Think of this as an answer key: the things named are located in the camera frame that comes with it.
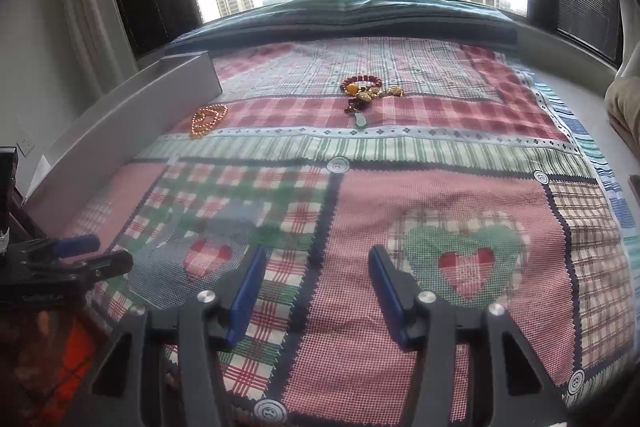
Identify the white wall socket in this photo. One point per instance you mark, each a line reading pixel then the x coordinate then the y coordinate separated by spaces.
pixel 26 146

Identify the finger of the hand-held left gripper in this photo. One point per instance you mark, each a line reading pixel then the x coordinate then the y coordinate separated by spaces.
pixel 75 246
pixel 102 268

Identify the patchwork plaid blanket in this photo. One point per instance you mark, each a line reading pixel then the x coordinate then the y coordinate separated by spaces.
pixel 400 177

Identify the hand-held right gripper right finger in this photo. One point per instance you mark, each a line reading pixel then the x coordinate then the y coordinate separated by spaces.
pixel 389 299

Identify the long white drawer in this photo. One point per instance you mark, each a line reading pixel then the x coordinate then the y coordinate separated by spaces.
pixel 125 117

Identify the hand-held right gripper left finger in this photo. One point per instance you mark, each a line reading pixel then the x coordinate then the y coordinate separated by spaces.
pixel 246 299

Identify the beige cloth bundle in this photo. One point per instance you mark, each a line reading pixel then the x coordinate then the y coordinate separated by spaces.
pixel 625 102

